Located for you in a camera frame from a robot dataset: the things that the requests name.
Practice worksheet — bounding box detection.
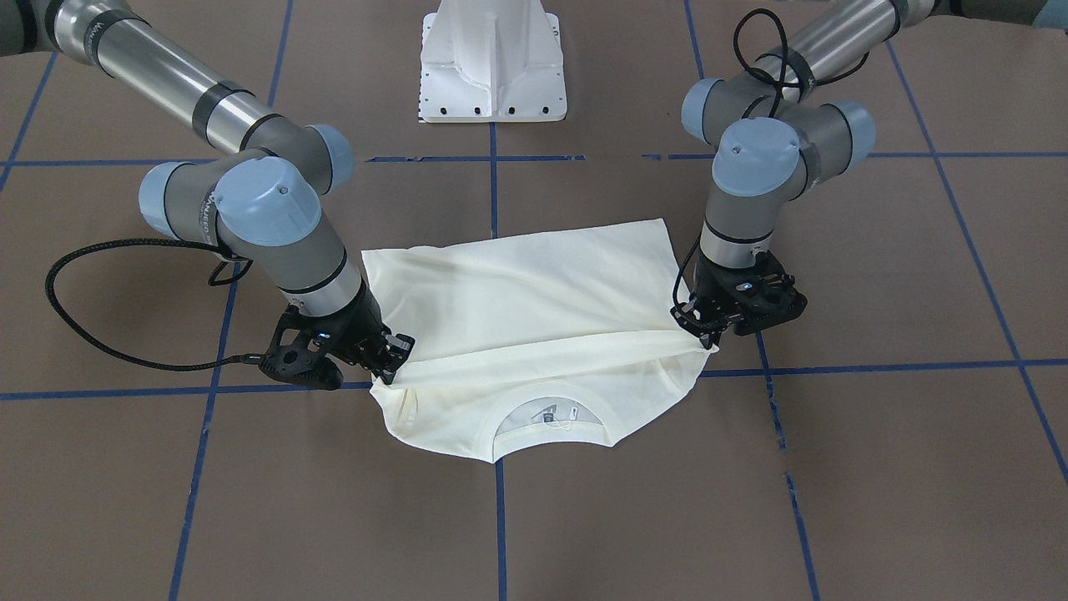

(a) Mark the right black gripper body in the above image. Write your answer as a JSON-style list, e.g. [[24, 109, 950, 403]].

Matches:
[[260, 284, 392, 391]]

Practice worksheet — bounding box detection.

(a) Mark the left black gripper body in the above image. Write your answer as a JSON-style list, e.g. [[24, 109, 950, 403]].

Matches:
[[672, 250, 808, 337]]

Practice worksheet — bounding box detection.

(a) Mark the cream long-sleeve cat shirt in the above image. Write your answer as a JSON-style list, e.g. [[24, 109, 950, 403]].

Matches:
[[363, 220, 717, 462]]

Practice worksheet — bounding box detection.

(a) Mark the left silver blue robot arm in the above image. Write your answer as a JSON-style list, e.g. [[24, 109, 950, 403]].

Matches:
[[671, 1, 1065, 351]]

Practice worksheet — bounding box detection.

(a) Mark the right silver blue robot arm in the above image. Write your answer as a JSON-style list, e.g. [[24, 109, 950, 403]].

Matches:
[[3, 1, 415, 391]]

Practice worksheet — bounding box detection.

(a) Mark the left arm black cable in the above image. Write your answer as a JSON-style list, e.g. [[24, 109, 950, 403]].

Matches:
[[733, 7, 873, 105]]

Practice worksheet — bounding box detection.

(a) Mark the white camera pedestal column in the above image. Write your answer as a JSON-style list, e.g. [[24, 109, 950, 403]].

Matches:
[[417, 1, 568, 124]]

